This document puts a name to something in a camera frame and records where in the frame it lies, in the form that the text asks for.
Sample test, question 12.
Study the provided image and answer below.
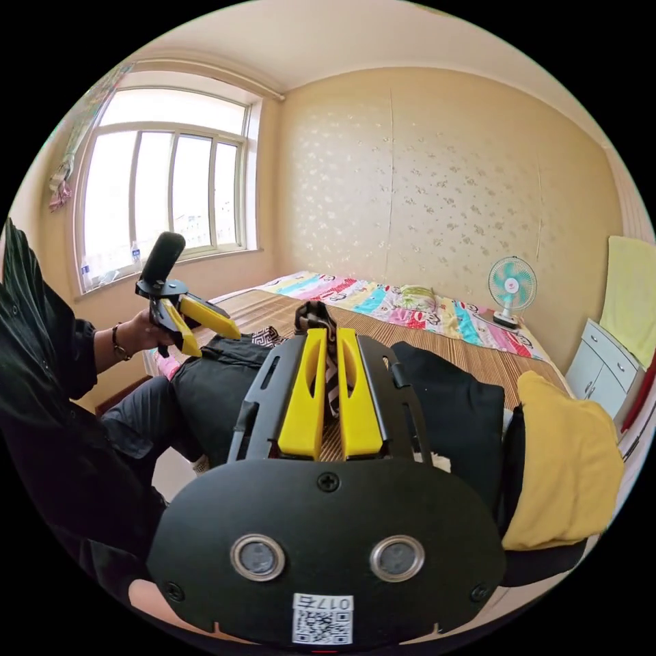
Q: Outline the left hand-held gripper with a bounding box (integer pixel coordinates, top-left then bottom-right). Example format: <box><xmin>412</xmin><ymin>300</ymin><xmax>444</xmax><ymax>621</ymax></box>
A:
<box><xmin>135</xmin><ymin>278</ymin><xmax>243</xmax><ymax>359</ymax></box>

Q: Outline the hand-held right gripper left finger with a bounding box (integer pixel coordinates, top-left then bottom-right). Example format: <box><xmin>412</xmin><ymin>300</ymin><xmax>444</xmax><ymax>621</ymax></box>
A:
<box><xmin>278</xmin><ymin>328</ymin><xmax>328</xmax><ymax>459</ymax></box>

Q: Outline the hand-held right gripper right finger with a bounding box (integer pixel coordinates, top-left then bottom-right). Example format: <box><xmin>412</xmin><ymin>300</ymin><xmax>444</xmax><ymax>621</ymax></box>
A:
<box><xmin>336</xmin><ymin>328</ymin><xmax>385</xmax><ymax>460</ymax></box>

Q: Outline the black long sleeve patterned trim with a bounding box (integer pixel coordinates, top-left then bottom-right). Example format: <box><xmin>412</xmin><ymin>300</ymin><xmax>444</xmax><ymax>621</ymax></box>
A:
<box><xmin>172</xmin><ymin>301</ymin><xmax>340</xmax><ymax>457</ymax></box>

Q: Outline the person's left forearm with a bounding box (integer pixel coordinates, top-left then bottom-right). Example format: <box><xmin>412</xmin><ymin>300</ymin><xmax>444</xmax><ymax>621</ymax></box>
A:
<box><xmin>94</xmin><ymin>323</ymin><xmax>133</xmax><ymax>374</ymax></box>

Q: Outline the person's left hand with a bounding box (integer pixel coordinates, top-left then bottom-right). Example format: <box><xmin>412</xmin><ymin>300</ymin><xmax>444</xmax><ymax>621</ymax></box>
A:
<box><xmin>126</xmin><ymin>309</ymin><xmax>178</xmax><ymax>357</ymax></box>

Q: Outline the person's right hand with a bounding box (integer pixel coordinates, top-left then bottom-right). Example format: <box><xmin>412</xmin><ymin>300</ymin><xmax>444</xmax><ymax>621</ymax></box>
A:
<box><xmin>128</xmin><ymin>578</ymin><xmax>216</xmax><ymax>636</ymax></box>

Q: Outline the bed with woven mat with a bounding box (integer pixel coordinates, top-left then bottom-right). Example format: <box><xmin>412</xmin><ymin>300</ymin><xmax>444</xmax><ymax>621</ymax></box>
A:
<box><xmin>143</xmin><ymin>270</ymin><xmax>580</xmax><ymax>462</ymax></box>

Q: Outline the small green pillow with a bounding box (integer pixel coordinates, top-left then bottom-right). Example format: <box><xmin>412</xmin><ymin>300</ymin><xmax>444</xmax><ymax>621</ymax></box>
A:
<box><xmin>397</xmin><ymin>284</ymin><xmax>437</xmax><ymax>310</ymax></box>

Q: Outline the window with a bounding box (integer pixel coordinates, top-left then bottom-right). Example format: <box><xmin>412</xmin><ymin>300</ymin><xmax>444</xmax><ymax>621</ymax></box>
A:
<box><xmin>73</xmin><ymin>85</ymin><xmax>266</xmax><ymax>299</ymax></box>

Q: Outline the person's body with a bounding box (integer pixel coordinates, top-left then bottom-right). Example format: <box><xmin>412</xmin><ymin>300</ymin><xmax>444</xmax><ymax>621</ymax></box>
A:
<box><xmin>0</xmin><ymin>217</ymin><xmax>212</xmax><ymax>616</ymax></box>

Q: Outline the white and teal fan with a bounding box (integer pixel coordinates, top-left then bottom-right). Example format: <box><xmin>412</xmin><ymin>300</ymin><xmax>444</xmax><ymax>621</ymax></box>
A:
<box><xmin>487</xmin><ymin>255</ymin><xmax>538</xmax><ymax>329</ymax></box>

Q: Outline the pile of clothes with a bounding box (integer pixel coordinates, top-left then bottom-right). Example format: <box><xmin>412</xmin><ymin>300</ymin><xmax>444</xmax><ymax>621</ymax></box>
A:
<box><xmin>391</xmin><ymin>340</ymin><xmax>627</xmax><ymax>590</ymax></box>

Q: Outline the floral curtain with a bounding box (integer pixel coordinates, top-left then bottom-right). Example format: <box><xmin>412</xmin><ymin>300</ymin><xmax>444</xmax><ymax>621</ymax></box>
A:
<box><xmin>48</xmin><ymin>63</ymin><xmax>135</xmax><ymax>213</ymax></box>

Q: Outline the white cupboard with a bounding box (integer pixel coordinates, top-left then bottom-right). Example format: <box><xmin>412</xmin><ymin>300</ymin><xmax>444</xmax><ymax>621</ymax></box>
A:
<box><xmin>563</xmin><ymin>317</ymin><xmax>648</xmax><ymax>443</ymax></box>

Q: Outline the yellow towel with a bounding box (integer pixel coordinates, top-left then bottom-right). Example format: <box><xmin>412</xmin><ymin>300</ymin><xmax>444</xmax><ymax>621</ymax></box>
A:
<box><xmin>598</xmin><ymin>235</ymin><xmax>656</xmax><ymax>368</ymax></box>

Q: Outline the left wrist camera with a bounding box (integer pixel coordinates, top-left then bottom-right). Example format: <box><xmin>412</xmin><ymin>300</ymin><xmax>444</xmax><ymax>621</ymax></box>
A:
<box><xmin>139</xmin><ymin>231</ymin><xmax>187</xmax><ymax>289</ymax></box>

